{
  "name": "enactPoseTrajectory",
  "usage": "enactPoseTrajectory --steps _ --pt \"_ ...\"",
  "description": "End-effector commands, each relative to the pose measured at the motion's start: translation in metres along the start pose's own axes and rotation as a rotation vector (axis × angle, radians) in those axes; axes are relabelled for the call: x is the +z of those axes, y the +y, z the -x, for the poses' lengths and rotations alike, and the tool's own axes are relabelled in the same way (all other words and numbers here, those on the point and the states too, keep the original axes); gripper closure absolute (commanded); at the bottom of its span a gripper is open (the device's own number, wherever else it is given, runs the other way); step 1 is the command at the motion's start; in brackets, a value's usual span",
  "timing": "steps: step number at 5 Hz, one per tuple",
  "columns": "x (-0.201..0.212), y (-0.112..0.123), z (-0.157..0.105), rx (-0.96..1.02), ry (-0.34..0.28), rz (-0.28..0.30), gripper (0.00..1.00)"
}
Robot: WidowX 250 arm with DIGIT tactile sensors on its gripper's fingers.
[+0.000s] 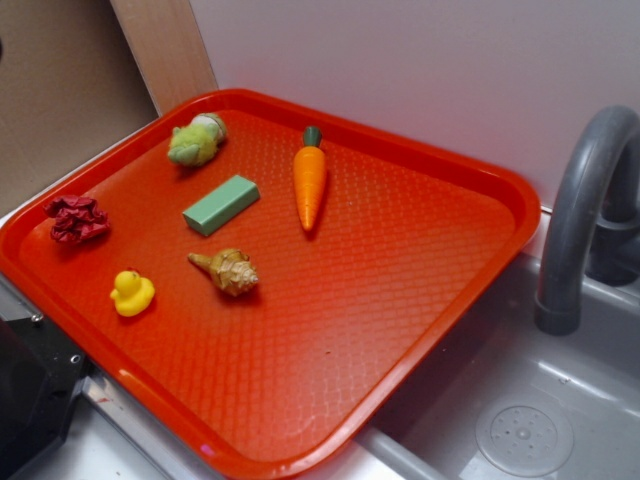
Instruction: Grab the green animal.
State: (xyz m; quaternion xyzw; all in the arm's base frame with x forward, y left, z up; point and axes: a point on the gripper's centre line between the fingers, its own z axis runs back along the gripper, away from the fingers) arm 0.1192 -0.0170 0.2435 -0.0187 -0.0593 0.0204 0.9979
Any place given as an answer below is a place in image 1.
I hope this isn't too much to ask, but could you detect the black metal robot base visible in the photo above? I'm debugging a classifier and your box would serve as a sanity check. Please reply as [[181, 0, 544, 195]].
[[1, 314, 87, 479]]

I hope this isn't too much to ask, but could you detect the red plastic tray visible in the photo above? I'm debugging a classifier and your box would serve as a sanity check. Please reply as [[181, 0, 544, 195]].
[[1, 90, 540, 479]]

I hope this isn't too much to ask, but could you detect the orange toy carrot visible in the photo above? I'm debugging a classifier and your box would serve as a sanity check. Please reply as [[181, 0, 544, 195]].
[[293, 126, 327, 232]]

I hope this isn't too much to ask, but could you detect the tan conch seashell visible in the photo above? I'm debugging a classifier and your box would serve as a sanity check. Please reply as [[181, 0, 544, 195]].
[[187, 248, 259, 297]]

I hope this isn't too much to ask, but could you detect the green rectangular block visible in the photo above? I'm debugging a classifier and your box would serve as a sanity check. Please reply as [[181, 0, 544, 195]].
[[182, 175, 261, 236]]

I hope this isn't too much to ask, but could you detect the green plush frog toy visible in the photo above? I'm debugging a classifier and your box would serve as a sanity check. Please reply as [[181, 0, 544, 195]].
[[167, 113, 227, 168]]

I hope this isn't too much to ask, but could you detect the yellow rubber duck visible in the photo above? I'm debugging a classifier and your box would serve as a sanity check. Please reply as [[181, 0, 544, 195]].
[[110, 270, 155, 317]]

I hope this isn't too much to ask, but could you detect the grey plastic toy sink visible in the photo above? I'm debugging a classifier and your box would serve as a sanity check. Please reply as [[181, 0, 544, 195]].
[[349, 252, 640, 480]]

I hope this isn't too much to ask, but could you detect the crumpled red paper ball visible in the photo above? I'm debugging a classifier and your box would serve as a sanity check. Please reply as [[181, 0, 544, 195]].
[[43, 195, 111, 244]]

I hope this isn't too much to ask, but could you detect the light wooden board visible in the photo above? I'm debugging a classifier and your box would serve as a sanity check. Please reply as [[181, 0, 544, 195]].
[[111, 0, 218, 115]]

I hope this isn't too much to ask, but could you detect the grey toy faucet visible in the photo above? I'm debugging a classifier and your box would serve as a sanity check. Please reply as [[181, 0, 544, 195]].
[[535, 105, 639, 336]]

